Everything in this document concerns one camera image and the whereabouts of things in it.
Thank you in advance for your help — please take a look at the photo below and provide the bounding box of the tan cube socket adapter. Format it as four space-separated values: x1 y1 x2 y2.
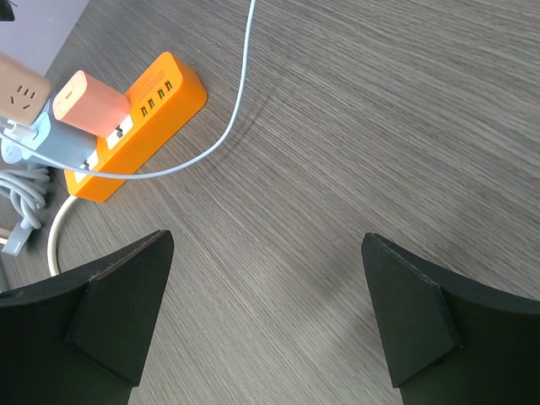
0 53 53 126

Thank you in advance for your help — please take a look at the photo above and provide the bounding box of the orange power strip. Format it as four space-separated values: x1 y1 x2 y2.
81 51 208 176

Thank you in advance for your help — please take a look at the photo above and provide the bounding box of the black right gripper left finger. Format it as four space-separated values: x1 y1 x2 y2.
1 230 174 404

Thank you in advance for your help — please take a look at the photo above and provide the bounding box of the thin white charging cable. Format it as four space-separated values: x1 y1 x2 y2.
0 0 257 181

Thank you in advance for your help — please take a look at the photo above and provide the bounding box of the round light blue socket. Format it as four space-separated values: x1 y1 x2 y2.
1 137 28 165

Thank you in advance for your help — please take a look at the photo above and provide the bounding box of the pink charger plug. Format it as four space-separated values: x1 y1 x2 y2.
52 70 130 138

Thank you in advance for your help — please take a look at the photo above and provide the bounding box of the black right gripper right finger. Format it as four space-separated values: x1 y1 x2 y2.
361 233 539 404

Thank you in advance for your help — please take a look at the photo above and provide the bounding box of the light blue charger plug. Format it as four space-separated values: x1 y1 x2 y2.
21 97 96 166

